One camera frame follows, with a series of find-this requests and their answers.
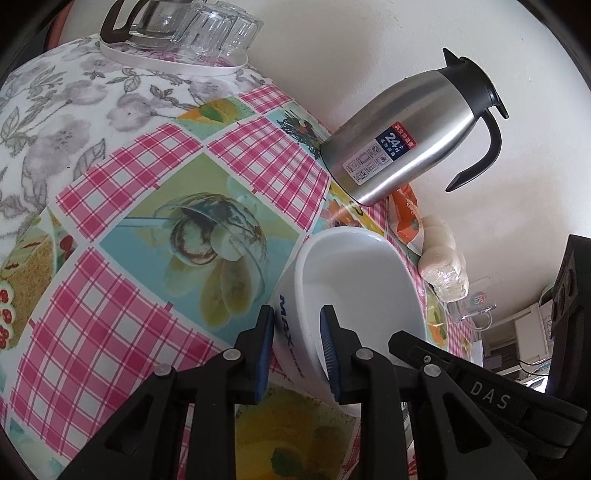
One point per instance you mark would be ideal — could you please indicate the checkered fruit tablecloth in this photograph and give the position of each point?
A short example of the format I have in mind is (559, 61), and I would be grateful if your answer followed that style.
(163, 252)

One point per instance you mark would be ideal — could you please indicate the orange snack packet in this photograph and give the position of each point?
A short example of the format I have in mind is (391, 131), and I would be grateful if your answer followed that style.
(405, 220)

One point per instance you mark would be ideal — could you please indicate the bag of white buns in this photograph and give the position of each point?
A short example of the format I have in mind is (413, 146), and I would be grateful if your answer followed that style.
(441, 264)

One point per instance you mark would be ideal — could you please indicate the white round tray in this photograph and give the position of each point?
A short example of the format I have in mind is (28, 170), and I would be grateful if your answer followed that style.
(172, 62)

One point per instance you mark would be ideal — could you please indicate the small white cup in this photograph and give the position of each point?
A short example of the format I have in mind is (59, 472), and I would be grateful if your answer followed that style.
(361, 275)

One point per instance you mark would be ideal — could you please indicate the clear glass mug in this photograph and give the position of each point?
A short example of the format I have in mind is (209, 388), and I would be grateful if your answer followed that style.
(475, 310)

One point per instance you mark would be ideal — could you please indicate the grey floral tablecloth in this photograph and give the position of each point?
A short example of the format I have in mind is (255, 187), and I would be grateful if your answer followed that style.
(68, 109)

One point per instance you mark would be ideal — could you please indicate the glass teapot black handle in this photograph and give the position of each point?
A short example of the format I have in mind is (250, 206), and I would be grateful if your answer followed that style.
(149, 24)

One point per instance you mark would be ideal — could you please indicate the white cutout shelf unit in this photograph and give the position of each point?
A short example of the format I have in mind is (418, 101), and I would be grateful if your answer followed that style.
(519, 347)

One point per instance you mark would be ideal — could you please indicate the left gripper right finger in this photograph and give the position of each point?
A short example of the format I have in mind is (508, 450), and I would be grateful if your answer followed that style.
(453, 438)

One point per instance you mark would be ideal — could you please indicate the stainless steel thermos jug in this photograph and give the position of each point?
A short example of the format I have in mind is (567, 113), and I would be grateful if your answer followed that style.
(413, 126)

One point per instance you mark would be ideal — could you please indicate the upturned drinking glass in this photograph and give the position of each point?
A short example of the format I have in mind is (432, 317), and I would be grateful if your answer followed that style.
(203, 31)
(243, 32)

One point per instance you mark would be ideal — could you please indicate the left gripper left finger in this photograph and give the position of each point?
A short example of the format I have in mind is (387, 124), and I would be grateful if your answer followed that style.
(184, 416)

